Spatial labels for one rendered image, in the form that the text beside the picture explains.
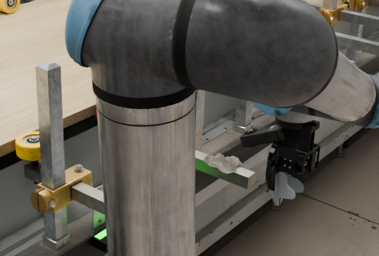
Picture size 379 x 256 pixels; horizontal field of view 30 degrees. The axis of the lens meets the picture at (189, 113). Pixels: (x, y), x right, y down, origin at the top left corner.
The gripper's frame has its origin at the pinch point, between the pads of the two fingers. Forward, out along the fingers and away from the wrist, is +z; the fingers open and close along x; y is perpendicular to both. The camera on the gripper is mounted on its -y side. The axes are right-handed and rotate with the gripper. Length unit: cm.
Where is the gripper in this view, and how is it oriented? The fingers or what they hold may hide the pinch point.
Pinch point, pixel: (276, 198)
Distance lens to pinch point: 153.7
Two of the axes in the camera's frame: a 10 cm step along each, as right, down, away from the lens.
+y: 8.0, 2.8, -5.3
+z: -0.4, 9.1, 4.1
